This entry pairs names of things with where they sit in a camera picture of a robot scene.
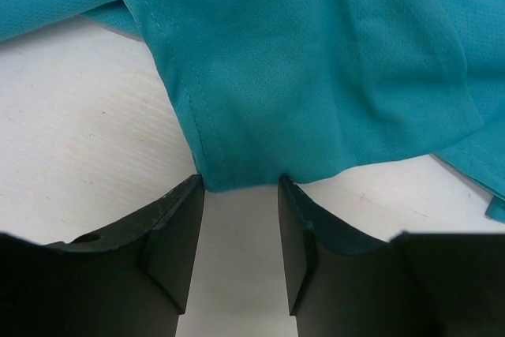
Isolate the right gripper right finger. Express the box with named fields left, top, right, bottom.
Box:
left=278, top=178, right=504, bottom=337

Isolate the teal t shirt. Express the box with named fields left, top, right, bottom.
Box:
left=1, top=0, right=504, bottom=221

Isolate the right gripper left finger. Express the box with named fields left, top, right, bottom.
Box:
left=1, top=175, right=204, bottom=336

